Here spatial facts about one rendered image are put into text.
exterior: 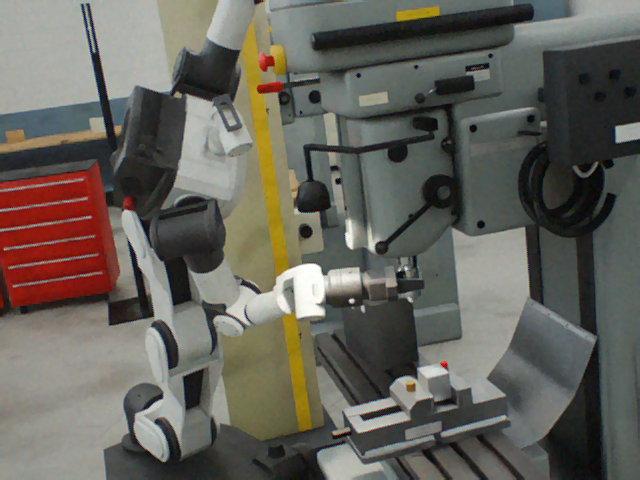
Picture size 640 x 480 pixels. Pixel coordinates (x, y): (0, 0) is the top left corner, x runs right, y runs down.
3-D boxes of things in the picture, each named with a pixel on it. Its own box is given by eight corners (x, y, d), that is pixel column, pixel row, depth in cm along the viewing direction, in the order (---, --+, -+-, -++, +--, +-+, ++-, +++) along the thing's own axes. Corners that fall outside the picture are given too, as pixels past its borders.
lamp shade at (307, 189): (291, 210, 177) (287, 182, 175) (318, 203, 181) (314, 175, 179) (310, 214, 171) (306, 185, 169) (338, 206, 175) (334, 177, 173)
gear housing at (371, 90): (351, 120, 164) (345, 69, 162) (321, 111, 187) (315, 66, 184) (507, 95, 171) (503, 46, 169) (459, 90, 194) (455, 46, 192)
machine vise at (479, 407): (363, 465, 176) (357, 418, 173) (342, 434, 190) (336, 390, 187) (512, 425, 184) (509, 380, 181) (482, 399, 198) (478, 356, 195)
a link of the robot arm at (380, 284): (395, 272, 181) (341, 277, 182) (399, 313, 184) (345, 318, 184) (392, 255, 193) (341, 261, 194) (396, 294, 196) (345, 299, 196)
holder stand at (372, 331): (379, 372, 220) (370, 301, 215) (345, 346, 240) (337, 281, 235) (419, 360, 224) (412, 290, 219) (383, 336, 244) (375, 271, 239)
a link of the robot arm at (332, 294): (341, 264, 186) (290, 269, 186) (345, 311, 183) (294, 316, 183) (343, 276, 197) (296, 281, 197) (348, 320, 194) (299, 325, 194)
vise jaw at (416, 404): (410, 419, 178) (408, 402, 177) (390, 396, 190) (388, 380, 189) (436, 412, 179) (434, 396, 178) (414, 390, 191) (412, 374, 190)
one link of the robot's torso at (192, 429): (144, 449, 255) (138, 319, 232) (202, 424, 266) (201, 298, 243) (168, 480, 245) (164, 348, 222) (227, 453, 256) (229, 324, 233)
